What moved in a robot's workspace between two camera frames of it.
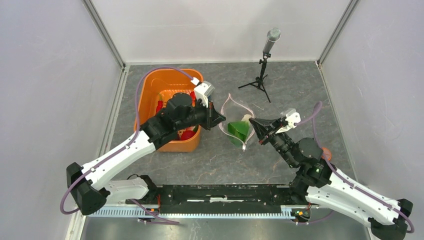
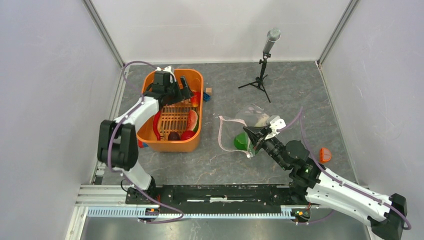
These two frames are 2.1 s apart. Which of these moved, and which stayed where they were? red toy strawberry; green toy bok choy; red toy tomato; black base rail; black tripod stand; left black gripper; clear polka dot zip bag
Moved: clear polka dot zip bag; left black gripper; green toy bok choy
Stayed: black base rail; black tripod stand; red toy strawberry; red toy tomato
